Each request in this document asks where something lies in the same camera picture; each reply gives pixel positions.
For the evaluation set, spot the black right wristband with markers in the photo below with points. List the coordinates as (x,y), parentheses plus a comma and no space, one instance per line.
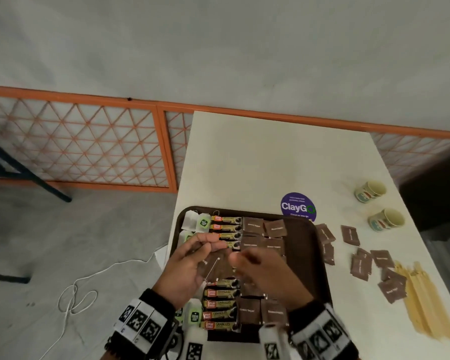
(322,331)

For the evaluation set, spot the person's left fingers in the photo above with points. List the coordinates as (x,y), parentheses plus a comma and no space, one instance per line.
(210,239)

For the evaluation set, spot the dark metal chair frame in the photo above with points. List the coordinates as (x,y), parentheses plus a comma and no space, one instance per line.
(33,176)

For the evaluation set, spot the brown plastic tray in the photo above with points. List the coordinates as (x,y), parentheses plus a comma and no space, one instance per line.
(307,258)

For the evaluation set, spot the person's right fingers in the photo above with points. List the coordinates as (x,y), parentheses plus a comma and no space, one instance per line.
(245,262)

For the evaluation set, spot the pile of wooden stir sticks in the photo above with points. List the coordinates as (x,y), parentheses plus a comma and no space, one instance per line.
(423,299)

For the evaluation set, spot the single brown sugar sachet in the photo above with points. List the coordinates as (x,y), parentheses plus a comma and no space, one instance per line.
(219,269)

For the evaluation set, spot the group of brown sugar packets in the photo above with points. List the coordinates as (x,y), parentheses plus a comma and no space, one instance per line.
(362,266)
(273,313)

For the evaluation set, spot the patterned paper cup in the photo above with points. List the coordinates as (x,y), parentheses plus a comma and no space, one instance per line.
(367,193)
(382,221)

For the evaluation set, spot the black wristband with markers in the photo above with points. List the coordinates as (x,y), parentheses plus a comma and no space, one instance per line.
(142,320)
(322,331)

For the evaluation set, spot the round purple sticker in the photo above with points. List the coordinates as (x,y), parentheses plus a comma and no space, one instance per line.
(298,206)

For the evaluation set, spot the black left wristband with markers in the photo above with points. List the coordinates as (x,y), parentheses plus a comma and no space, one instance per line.
(142,320)

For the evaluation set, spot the person's right hand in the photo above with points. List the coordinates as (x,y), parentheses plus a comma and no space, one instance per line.
(277,281)

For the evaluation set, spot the orange lattice fence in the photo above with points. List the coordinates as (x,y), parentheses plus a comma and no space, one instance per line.
(161,146)

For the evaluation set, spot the white tea bag green tag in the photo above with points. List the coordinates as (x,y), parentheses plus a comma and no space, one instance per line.
(190,220)
(186,236)
(193,313)
(178,314)

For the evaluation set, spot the person's left hand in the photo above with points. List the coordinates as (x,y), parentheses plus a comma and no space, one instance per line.
(180,269)

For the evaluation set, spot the row of coffee stick packets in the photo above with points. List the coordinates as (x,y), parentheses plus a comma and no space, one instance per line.
(225,304)

